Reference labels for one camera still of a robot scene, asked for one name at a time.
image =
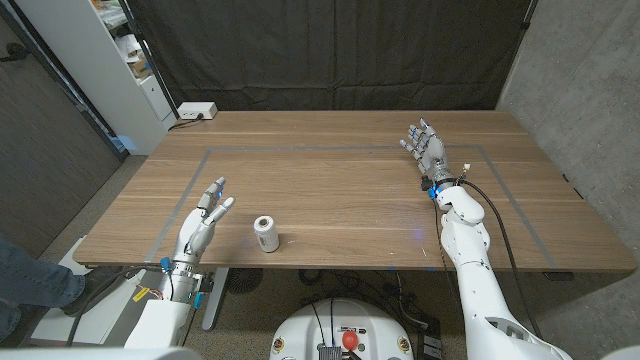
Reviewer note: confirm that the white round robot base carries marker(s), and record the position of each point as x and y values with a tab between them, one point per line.
305	330

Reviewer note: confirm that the black power adapter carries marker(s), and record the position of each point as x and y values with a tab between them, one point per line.
430	345

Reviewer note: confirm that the small cardboard box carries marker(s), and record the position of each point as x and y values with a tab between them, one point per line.
140	67

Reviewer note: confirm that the dark wood door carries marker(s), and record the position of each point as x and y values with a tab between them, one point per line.
45	165

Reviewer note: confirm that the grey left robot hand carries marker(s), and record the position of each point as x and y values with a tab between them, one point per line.
190	240

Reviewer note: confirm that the person's leg in jeans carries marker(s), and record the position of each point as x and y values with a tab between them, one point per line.
30	285

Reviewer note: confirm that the grey tape rectangle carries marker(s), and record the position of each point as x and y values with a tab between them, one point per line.
325	148

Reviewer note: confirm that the red emergency stop button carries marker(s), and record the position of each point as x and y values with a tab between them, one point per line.
350	340

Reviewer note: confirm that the white power strip box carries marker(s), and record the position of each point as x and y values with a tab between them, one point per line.
196	110

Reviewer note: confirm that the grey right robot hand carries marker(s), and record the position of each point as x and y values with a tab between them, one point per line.
432	152

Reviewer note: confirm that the white shelf cabinet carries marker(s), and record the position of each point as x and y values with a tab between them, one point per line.
100	75

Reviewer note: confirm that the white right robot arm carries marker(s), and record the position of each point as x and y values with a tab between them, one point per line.
475	290

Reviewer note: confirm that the person's dark shoe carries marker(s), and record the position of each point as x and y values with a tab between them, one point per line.
95	287

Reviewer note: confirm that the white floor board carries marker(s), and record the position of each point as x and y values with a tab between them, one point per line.
55	327

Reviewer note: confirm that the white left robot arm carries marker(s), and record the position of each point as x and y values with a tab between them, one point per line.
157	325

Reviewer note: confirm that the black backdrop stand pole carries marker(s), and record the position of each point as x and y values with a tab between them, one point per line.
150	60

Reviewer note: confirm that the black round floor disc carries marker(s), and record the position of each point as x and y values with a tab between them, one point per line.
245	280

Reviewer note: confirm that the black fabric backdrop curtain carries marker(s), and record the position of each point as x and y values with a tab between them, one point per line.
330	55

